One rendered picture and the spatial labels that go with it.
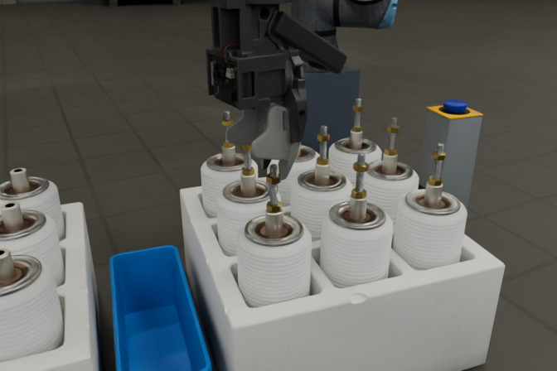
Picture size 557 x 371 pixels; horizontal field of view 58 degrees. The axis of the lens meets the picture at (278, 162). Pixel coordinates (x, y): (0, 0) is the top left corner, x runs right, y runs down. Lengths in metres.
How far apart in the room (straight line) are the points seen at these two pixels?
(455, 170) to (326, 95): 0.44
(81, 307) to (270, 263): 0.24
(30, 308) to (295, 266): 0.30
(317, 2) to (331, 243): 0.73
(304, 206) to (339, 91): 0.59
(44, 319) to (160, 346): 0.28
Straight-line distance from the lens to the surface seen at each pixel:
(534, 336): 0.96
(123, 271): 0.89
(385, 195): 0.80
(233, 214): 0.72
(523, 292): 1.06
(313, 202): 0.75
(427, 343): 0.77
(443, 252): 0.74
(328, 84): 1.28
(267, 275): 0.63
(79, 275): 0.74
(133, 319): 0.93
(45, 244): 0.72
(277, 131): 0.56
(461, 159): 0.97
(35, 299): 0.61
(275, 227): 0.63
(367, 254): 0.67
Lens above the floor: 0.58
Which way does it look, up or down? 23 degrees down
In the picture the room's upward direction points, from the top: straight up
